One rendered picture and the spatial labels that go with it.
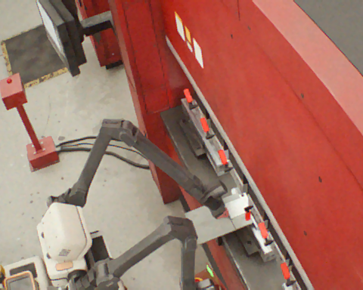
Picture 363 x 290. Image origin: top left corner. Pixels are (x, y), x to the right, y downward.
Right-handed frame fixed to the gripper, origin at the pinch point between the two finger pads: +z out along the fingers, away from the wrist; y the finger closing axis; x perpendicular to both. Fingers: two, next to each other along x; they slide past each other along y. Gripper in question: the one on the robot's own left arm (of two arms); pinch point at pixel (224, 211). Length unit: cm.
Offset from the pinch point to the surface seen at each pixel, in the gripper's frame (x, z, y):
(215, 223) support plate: 6.3, -1.4, -3.6
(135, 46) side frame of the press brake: -9, -38, 84
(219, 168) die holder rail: -3.8, 12.6, 30.5
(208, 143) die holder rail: -5.8, 8.1, 44.0
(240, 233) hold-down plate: 1.5, 12.0, -8.1
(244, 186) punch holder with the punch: -17.1, -16.0, -6.2
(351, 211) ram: -54, -83, -75
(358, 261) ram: -48, -71, -83
